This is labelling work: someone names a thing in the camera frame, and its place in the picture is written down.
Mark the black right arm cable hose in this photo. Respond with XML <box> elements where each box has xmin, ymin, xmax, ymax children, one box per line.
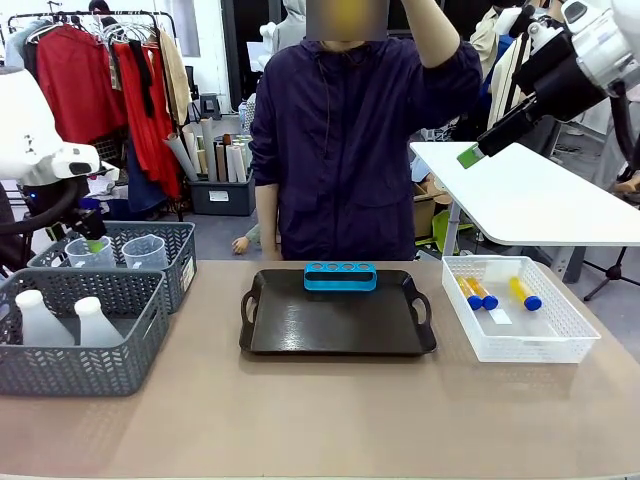
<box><xmin>606</xmin><ymin>82</ymin><xmax>640</xmax><ymax>174</ymax></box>

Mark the black hanging scarf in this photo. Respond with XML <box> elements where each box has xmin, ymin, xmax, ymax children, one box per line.
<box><xmin>128</xmin><ymin>39</ymin><xmax>157</xmax><ymax>119</ymax></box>

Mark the clear plastic measuring beaker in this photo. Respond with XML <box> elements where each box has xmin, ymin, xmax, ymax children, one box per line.
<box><xmin>121</xmin><ymin>234</ymin><xmax>169</xmax><ymax>272</ymax></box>
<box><xmin>64</xmin><ymin>236</ymin><xmax>118</xmax><ymax>270</ymax></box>

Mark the white plastic conical flask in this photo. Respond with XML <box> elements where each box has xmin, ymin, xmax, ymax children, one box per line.
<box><xmin>73</xmin><ymin>296</ymin><xmax>126</xmax><ymax>348</ymax></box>
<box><xmin>14</xmin><ymin>289</ymin><xmax>77</xmax><ymax>347</ymax></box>

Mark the brown cardboard box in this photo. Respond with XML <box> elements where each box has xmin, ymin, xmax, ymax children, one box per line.
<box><xmin>412</xmin><ymin>180</ymin><xmax>451</xmax><ymax>241</ymax></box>

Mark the grey storage bin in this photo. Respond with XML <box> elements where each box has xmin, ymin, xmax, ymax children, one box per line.
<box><xmin>188</xmin><ymin>172</ymin><xmax>257</xmax><ymax>218</ymax></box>

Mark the green plastic item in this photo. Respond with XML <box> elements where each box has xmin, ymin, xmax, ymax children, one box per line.
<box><xmin>431</xmin><ymin>209</ymin><xmax>474</xmax><ymax>253</ymax></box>

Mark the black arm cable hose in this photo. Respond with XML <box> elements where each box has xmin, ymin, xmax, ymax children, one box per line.
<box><xmin>0</xmin><ymin>177</ymin><xmax>92</xmax><ymax>237</ymax></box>
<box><xmin>606</xmin><ymin>82</ymin><xmax>640</xmax><ymax>174</ymax></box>

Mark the large grey plastic basket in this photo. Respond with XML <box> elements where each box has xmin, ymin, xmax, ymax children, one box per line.
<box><xmin>0</xmin><ymin>268</ymin><xmax>170</xmax><ymax>398</ymax></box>

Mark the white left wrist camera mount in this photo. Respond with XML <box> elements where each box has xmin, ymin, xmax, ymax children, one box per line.
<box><xmin>51</xmin><ymin>143</ymin><xmax>101</xmax><ymax>180</ymax></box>

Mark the yellow tube with blue cap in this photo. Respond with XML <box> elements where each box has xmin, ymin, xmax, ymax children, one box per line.
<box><xmin>508</xmin><ymin>276</ymin><xmax>544</xmax><ymax>312</ymax></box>
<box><xmin>467</xmin><ymin>277</ymin><xmax>500</xmax><ymax>311</ymax></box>
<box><xmin>455</xmin><ymin>276</ymin><xmax>484</xmax><ymax>312</ymax></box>

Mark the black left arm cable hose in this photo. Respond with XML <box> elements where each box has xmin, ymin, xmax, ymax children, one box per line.
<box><xmin>0</xmin><ymin>177</ymin><xmax>92</xmax><ymax>237</ymax></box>

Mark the grey plastic basket with label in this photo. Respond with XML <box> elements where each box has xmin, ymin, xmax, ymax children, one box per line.
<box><xmin>27</xmin><ymin>221</ymin><xmax>197</xmax><ymax>315</ymax></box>

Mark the white side table top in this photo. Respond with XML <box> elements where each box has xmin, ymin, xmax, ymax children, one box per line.
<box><xmin>409</xmin><ymin>141</ymin><xmax>640</xmax><ymax>248</ymax></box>

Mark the grey side table leg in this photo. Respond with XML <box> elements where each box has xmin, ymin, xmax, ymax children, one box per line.
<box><xmin>446</xmin><ymin>199</ymin><xmax>463</xmax><ymax>258</ymax></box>

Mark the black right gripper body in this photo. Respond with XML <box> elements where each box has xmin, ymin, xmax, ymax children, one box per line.
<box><xmin>512</xmin><ymin>30</ymin><xmax>609</xmax><ymax>124</ymax></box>

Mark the blue cloth pile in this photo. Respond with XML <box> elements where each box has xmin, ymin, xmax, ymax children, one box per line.
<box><xmin>79</xmin><ymin>197</ymin><xmax>132</xmax><ymax>222</ymax></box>

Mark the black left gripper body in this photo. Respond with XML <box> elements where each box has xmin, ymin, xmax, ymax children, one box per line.
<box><xmin>63</xmin><ymin>207</ymin><xmax>109</xmax><ymax>242</ymax></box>

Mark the black tripod stand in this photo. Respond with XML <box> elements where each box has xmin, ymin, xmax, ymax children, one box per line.
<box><xmin>582</xmin><ymin>246</ymin><xmax>640</xmax><ymax>303</ymax></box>

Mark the red short dress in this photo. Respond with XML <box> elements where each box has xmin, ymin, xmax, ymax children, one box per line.
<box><xmin>34</xmin><ymin>23</ymin><xmax>129</xmax><ymax>146</ymax></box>

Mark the black serving tray with handles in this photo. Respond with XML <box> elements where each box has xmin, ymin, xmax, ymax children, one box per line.
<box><xmin>238</xmin><ymin>268</ymin><xmax>438</xmax><ymax>357</ymax></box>

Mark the white perforated plastic basket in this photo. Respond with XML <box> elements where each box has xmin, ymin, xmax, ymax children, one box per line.
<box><xmin>441</xmin><ymin>255</ymin><xmax>602</xmax><ymax>364</ymax></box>

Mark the blue test tube rack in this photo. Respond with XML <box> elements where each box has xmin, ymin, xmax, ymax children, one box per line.
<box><xmin>303</xmin><ymin>261</ymin><xmax>379</xmax><ymax>293</ymax></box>

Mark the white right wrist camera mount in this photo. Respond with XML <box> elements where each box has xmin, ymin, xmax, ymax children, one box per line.
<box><xmin>528</xmin><ymin>18</ymin><xmax>572</xmax><ymax>56</ymax></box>

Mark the person's right forearm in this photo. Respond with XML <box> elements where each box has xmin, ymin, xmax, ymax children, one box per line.
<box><xmin>254</xmin><ymin>182</ymin><xmax>282</xmax><ymax>251</ymax></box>

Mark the grey step stool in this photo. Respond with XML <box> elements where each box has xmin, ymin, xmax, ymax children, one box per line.
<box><xmin>199</xmin><ymin>92</ymin><xmax>222</xmax><ymax>121</ymax></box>

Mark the red long pleated dress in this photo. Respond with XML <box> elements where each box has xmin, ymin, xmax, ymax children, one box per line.
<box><xmin>111</xmin><ymin>41</ymin><xmax>182</xmax><ymax>199</ymax></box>

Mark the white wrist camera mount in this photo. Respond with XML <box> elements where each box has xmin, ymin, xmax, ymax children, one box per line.
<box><xmin>528</xmin><ymin>18</ymin><xmax>572</xmax><ymax>56</ymax></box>
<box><xmin>51</xmin><ymin>143</ymin><xmax>101</xmax><ymax>180</ymax></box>

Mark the tall grey paper roll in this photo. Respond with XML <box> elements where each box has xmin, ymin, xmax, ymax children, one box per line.
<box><xmin>200</xmin><ymin>118</ymin><xmax>219</xmax><ymax>183</ymax></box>

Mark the black clothes rack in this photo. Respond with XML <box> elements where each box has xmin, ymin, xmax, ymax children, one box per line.
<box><xmin>6</xmin><ymin>9</ymin><xmax>185</xmax><ymax>222</ymax></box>

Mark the beige hanging garment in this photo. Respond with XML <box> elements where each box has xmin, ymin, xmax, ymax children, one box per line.
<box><xmin>158</xmin><ymin>28</ymin><xmax>193</xmax><ymax>127</ymax></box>

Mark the person's left forearm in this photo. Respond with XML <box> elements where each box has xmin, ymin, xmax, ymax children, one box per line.
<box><xmin>401</xmin><ymin>0</ymin><xmax>462</xmax><ymax>69</ymax></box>

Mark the person in purple jacket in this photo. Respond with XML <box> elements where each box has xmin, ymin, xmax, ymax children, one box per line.
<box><xmin>248</xmin><ymin>0</ymin><xmax>484</xmax><ymax>262</ymax></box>

